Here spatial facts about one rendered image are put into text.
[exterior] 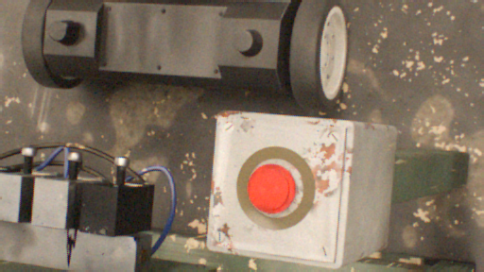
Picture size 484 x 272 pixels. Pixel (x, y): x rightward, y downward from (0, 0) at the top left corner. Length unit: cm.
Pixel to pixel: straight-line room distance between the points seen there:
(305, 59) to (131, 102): 47
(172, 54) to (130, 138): 30
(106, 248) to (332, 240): 37
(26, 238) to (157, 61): 62
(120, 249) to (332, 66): 75
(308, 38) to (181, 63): 24
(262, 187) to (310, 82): 80
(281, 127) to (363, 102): 95
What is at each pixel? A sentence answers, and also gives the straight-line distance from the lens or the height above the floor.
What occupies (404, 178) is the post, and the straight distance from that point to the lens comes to 110.
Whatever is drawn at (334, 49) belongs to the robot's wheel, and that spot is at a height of 4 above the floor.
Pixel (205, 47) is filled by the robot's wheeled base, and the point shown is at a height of 19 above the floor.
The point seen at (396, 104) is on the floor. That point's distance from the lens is 167.
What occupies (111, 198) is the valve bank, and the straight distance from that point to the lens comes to 100.
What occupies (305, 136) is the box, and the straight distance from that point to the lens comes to 73.
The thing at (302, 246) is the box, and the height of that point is 93.
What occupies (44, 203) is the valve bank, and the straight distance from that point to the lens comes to 104.
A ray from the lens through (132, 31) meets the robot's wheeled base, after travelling 165.
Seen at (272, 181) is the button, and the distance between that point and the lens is 73.
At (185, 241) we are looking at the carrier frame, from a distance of 161.
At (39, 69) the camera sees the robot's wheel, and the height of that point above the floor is 17.
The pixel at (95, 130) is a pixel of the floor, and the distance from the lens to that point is 189.
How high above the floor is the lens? 163
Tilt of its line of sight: 68 degrees down
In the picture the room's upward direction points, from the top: 88 degrees counter-clockwise
